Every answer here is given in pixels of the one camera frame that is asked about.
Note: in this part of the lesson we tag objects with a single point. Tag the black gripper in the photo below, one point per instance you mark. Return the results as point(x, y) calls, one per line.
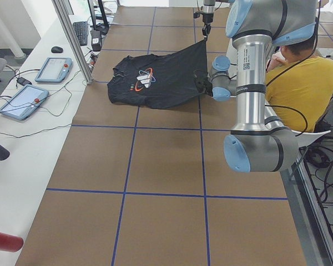
point(207, 18)
point(202, 84)

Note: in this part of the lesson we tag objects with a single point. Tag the black graphic t-shirt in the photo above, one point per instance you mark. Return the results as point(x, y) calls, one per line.
point(160, 81)

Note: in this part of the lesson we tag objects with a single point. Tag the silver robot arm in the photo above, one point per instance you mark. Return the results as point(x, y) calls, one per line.
point(209, 6)
point(259, 141)

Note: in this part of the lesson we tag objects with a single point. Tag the person in yellow shirt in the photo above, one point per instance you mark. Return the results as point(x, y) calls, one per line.
point(298, 79)

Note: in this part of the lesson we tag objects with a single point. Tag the monitor stand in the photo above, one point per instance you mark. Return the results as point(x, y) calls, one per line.
point(98, 23)

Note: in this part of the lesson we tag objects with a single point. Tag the black power adapter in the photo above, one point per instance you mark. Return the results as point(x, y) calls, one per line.
point(96, 40)

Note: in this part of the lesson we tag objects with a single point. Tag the white chair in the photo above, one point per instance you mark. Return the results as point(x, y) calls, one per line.
point(304, 139)

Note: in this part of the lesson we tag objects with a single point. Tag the black keyboard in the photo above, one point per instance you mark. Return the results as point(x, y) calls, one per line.
point(81, 32)

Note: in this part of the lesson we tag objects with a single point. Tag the far teach pendant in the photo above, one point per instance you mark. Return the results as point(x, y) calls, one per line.
point(54, 70)

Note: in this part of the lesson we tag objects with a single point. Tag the teach pendant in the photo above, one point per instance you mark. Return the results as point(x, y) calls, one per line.
point(25, 102)
point(54, 70)

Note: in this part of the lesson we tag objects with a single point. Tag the black computer mouse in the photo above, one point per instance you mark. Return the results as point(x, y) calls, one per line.
point(57, 50)

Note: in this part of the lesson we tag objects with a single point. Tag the near teach pendant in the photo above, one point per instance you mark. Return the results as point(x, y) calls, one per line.
point(25, 102)

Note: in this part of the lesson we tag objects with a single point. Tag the red cylinder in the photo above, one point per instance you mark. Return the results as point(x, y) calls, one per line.
point(10, 243)

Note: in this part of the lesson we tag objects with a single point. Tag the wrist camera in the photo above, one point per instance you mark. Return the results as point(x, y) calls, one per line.
point(197, 14)

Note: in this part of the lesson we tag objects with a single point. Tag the aluminium frame post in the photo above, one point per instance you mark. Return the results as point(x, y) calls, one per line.
point(66, 24)

